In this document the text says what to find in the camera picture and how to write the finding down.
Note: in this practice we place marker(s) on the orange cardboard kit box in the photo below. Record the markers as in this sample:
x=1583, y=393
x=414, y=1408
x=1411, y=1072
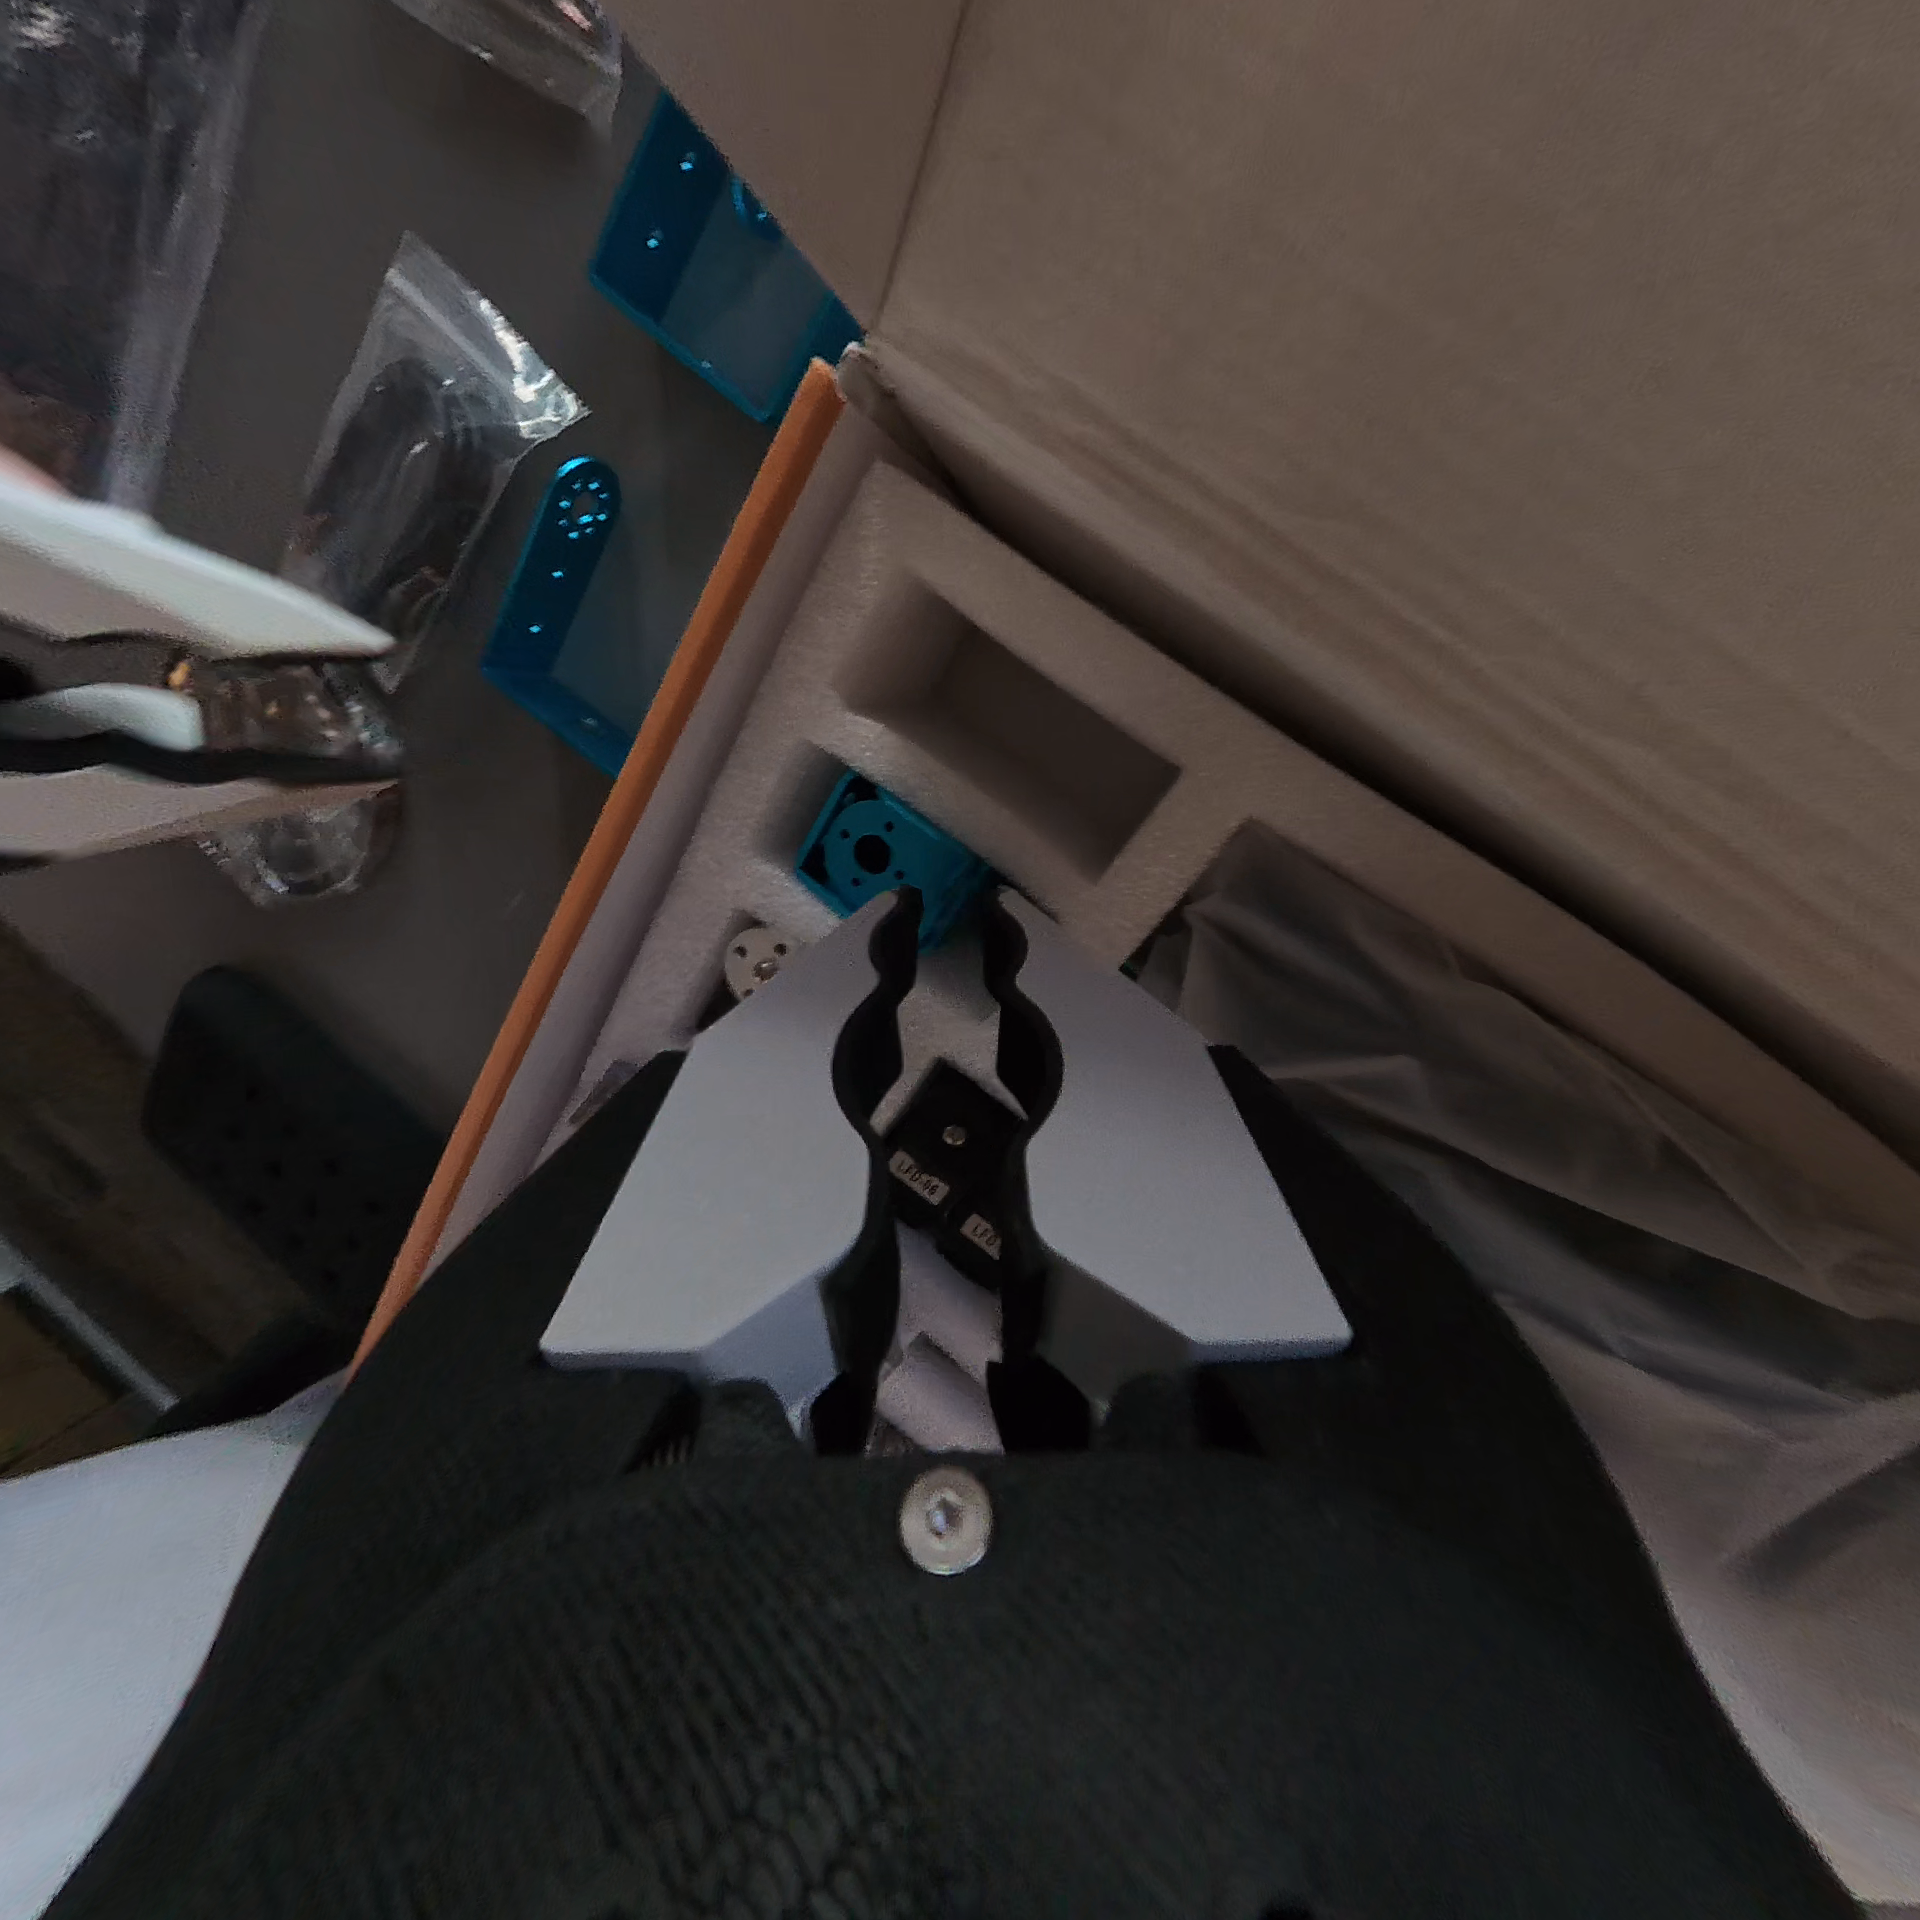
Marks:
x=1350, y=376

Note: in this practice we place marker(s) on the crumpled clear plastic bag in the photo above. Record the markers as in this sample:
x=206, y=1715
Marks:
x=1575, y=1201

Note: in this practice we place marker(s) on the grey desk with wooden edge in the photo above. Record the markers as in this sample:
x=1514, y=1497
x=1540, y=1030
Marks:
x=481, y=900

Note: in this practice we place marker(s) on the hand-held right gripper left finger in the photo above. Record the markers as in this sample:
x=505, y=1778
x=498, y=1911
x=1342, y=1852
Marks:
x=705, y=1201

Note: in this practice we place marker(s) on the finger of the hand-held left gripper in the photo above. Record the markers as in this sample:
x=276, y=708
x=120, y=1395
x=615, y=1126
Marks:
x=150, y=585
x=120, y=810

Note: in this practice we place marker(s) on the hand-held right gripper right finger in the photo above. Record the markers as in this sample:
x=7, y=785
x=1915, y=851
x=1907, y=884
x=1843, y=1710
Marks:
x=1184, y=1201

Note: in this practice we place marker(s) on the small teal metal bracket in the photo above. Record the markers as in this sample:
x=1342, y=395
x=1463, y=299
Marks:
x=868, y=855

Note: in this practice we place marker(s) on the large bag of black parts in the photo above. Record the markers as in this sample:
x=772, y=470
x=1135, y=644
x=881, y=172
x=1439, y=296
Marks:
x=90, y=225

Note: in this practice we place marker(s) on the servo with black horn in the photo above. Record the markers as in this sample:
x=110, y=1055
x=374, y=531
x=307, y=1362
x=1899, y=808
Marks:
x=988, y=1233
x=938, y=1132

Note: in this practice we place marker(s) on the person's white shirt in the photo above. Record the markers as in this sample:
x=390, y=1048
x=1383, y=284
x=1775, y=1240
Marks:
x=120, y=1575

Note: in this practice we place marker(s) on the small plastic parts bag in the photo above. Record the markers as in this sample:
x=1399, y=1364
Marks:
x=539, y=43
x=404, y=451

